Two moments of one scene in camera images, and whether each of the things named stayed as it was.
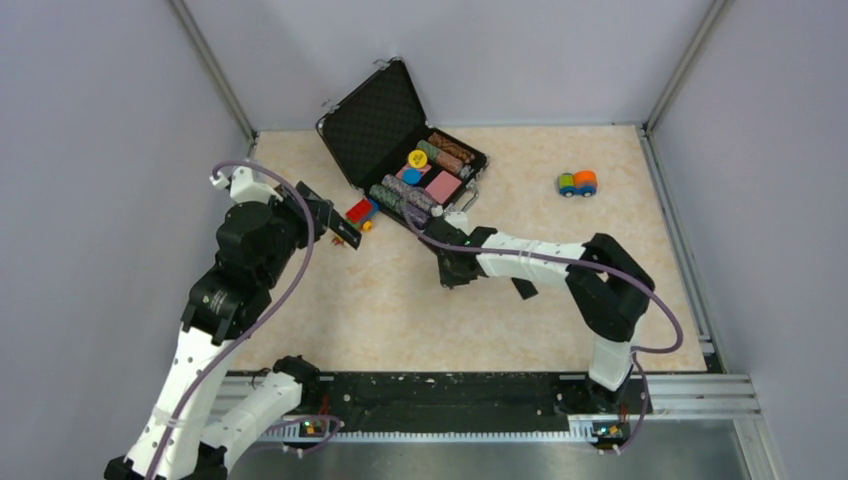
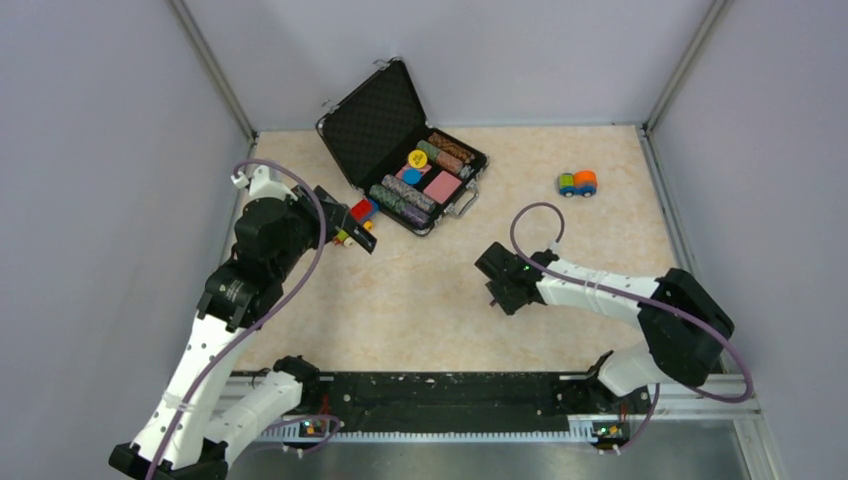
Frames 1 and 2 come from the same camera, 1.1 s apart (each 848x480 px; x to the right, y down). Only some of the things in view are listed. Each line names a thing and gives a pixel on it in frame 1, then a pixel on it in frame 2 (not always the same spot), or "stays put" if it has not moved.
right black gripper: [449, 280] → [509, 305]
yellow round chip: [417, 158] stays put
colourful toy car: [581, 182] stays put
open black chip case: [392, 155] stays put
